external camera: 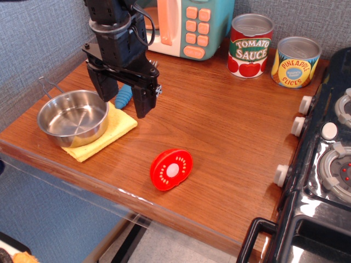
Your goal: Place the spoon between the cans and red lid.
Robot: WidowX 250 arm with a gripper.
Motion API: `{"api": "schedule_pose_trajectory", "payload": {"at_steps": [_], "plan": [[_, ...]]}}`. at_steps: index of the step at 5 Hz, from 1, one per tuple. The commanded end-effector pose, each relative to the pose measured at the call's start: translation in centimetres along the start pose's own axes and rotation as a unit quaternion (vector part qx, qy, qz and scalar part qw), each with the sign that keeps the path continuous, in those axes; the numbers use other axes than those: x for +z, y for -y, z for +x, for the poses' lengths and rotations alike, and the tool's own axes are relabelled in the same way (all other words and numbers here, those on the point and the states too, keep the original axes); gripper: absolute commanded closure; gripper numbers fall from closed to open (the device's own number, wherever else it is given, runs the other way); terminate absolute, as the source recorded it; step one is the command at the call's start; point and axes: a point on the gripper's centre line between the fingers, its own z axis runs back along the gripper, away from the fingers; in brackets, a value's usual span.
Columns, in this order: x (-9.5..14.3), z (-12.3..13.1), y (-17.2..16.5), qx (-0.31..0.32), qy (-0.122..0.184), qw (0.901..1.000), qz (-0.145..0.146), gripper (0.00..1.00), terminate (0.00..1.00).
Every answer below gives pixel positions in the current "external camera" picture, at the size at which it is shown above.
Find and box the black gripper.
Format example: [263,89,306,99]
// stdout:
[83,13,161,119]

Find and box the blue handled metal fork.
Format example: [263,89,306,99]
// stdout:
[114,60,160,110]

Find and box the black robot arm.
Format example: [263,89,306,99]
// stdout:
[82,1,161,118]

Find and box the yellow folded cloth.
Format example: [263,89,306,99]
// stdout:
[61,102,138,163]

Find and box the stainless steel pot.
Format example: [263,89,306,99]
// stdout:
[37,77,109,148]

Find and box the red toy tomato half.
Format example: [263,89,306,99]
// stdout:
[150,148,193,191]

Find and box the teal toy microwave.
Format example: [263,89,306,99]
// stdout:
[137,0,235,61]

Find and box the tomato sauce can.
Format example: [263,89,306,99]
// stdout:
[227,13,274,78]

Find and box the pineapple slices can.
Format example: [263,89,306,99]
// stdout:
[271,36,322,89]

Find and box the orange fuzzy object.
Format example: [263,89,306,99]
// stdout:
[12,251,39,263]

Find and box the black toy stove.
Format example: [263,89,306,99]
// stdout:
[237,48,350,262]

